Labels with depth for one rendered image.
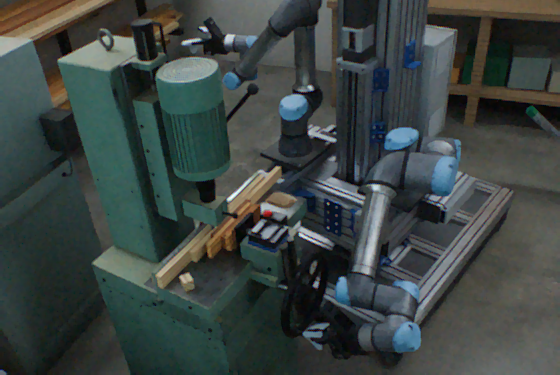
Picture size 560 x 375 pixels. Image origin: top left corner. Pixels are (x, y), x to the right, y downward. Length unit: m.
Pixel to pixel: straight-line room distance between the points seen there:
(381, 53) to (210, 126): 0.87
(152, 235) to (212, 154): 0.44
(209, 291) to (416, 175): 0.69
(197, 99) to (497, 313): 1.94
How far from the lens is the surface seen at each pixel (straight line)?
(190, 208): 1.75
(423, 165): 1.63
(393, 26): 2.10
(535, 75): 4.36
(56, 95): 3.87
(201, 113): 1.48
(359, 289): 1.53
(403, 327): 1.47
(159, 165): 1.67
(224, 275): 1.70
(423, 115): 2.47
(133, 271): 1.94
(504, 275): 3.11
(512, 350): 2.78
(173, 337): 1.97
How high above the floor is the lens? 2.07
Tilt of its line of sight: 37 degrees down
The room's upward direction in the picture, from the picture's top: 7 degrees counter-clockwise
